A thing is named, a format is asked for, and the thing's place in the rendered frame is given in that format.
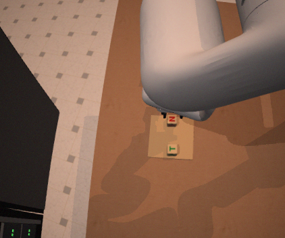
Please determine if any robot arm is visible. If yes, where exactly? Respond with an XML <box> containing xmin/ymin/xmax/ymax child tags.
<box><xmin>140</xmin><ymin>0</ymin><xmax>285</xmax><ymax>121</ymax></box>

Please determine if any light tan flat mat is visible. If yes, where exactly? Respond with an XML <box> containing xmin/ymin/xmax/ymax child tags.
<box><xmin>148</xmin><ymin>115</ymin><xmax>194</xmax><ymax>160</ymax></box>

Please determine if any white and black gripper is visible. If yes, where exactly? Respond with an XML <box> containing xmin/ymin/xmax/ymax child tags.
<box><xmin>157</xmin><ymin>108</ymin><xmax>171</xmax><ymax>118</ymax></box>

